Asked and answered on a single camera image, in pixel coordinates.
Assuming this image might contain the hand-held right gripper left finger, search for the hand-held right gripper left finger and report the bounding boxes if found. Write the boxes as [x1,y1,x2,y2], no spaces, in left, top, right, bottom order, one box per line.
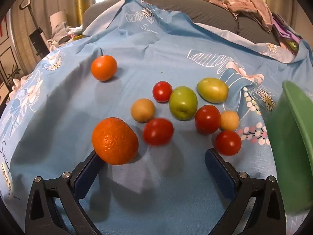
[24,149,107,235]

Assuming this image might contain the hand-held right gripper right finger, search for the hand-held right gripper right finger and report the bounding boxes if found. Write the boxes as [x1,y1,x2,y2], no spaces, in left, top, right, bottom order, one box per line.
[205,148,286,235]

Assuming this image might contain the red cherry tomato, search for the red cherry tomato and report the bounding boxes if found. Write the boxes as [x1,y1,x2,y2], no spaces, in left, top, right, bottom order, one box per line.
[143,118,174,146]
[153,81,173,103]
[215,130,242,156]
[195,105,222,135]

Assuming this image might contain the orange tangerine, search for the orange tangerine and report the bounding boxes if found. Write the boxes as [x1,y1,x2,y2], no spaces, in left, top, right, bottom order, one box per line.
[91,55,117,82]
[92,117,139,165]

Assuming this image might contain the yellow-brown round fruit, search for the yellow-brown round fruit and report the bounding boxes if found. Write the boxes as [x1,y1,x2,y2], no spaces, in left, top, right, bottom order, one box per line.
[220,111,239,131]
[131,99,156,123]

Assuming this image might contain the green jujube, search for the green jujube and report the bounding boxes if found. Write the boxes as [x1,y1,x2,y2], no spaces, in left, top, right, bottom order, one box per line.
[169,86,198,120]
[197,78,229,103]

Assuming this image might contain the green plastic bowl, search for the green plastic bowl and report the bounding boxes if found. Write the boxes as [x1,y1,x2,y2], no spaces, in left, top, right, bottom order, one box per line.
[265,80,313,217]

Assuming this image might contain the blue floral cloth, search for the blue floral cloth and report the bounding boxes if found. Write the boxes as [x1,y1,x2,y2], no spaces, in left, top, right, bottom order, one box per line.
[0,0,313,235]

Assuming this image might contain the grey and white clothes pile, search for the grey and white clothes pile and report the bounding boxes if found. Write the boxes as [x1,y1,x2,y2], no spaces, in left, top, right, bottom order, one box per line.
[46,21,84,51]

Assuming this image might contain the black upright vacuum cleaner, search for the black upright vacuum cleaner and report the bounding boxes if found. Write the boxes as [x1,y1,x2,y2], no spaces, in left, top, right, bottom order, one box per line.
[19,0,50,55]

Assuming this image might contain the purple cloth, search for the purple cloth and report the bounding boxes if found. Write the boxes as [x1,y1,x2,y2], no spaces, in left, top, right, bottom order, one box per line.
[271,13,304,54]

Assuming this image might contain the grey sofa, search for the grey sofa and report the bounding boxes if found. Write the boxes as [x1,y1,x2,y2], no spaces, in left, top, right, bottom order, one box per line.
[82,0,284,47]

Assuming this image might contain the white board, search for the white board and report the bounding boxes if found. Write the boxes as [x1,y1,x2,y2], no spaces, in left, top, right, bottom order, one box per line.
[49,10,67,32]

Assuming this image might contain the pink clothes pile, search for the pink clothes pile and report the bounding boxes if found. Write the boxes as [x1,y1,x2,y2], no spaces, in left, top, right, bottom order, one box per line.
[199,0,275,32]

